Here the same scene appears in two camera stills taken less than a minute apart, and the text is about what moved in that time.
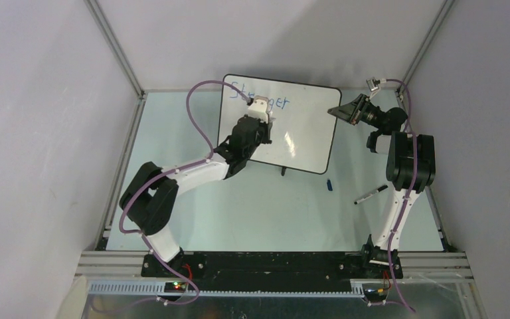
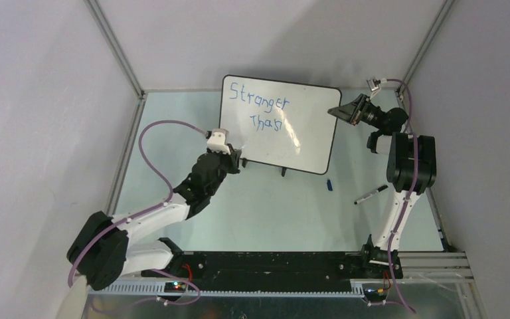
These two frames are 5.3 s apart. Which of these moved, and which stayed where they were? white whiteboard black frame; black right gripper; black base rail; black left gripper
Moved: black left gripper
Stayed: black right gripper; black base rail; white whiteboard black frame
